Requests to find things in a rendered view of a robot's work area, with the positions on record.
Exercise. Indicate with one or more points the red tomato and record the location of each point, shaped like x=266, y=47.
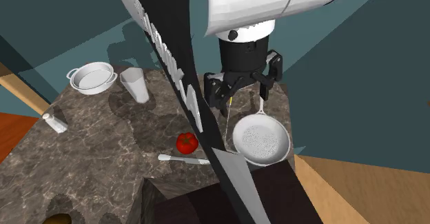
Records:
x=187, y=143

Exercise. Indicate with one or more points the thin pale stick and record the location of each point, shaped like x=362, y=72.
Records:
x=228, y=122

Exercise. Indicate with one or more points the brown round thing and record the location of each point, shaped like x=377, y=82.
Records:
x=57, y=219

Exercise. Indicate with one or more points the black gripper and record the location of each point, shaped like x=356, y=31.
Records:
x=243, y=57

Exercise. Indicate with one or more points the white salt shaker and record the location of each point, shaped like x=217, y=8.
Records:
x=55, y=123

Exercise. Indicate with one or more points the white knife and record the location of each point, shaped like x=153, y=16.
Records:
x=178, y=158

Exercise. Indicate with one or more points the dark robot stand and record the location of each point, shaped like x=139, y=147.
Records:
x=285, y=196

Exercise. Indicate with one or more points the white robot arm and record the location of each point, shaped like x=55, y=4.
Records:
x=252, y=1

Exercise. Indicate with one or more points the white perforated strainer pan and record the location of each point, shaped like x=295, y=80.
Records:
x=262, y=139

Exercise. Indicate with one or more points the white faceted cup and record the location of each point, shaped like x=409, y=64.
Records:
x=137, y=85

